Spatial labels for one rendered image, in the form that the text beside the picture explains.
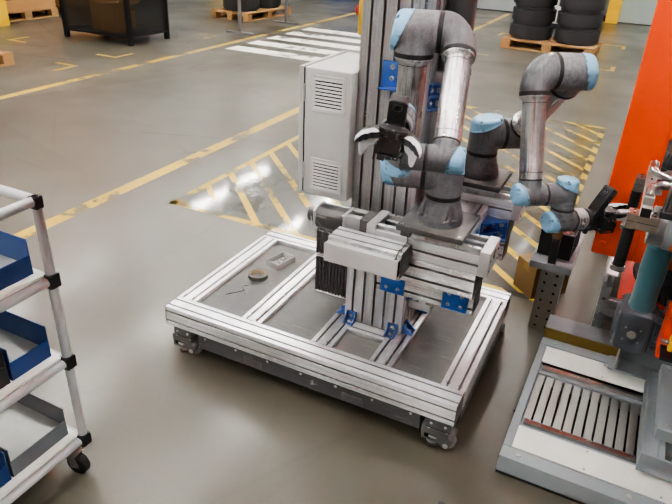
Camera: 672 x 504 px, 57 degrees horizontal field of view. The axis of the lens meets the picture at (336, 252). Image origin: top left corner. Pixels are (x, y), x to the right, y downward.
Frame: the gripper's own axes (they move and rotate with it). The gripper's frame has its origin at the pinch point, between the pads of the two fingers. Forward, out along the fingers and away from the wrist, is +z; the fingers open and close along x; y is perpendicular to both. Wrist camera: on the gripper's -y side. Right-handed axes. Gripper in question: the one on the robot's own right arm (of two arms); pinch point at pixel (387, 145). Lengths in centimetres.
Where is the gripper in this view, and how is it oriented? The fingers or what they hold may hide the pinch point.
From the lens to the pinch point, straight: 142.1
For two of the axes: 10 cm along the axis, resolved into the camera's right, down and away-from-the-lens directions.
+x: -9.6, -2.5, 1.0
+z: -2.1, 4.6, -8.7
